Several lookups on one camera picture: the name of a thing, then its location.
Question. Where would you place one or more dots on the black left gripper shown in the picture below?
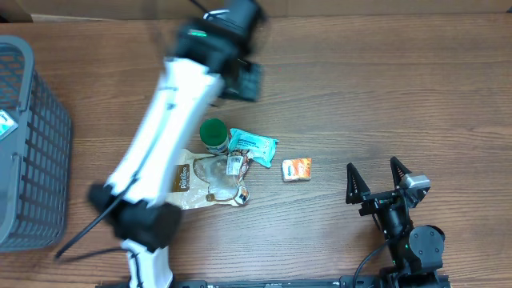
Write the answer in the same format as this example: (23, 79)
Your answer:
(254, 92)

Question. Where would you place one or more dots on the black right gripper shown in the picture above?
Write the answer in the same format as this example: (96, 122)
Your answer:
(358, 192)

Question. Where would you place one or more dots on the green lid jar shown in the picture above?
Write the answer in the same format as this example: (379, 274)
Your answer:
(214, 135)

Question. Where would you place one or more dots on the teal wet wipes pack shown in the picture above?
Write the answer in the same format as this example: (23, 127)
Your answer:
(262, 147)

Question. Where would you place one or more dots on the orange tissue pack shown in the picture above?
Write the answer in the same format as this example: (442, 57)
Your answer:
(298, 169)

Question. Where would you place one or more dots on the beige snack pouch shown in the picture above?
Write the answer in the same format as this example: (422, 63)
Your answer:
(203, 180)

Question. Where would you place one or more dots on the teal tissue pack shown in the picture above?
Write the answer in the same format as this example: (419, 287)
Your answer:
(7, 124)

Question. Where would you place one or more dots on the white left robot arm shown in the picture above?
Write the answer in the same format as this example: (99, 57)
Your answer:
(209, 61)

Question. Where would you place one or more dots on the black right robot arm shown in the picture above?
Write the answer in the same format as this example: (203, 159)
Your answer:
(416, 251)

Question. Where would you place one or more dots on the white barcode scanner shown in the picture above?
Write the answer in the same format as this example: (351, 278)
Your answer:
(216, 15)

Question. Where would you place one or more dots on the dark grey mesh basket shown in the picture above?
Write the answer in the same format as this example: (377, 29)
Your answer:
(35, 158)

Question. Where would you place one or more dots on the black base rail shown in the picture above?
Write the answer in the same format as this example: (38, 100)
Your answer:
(280, 284)

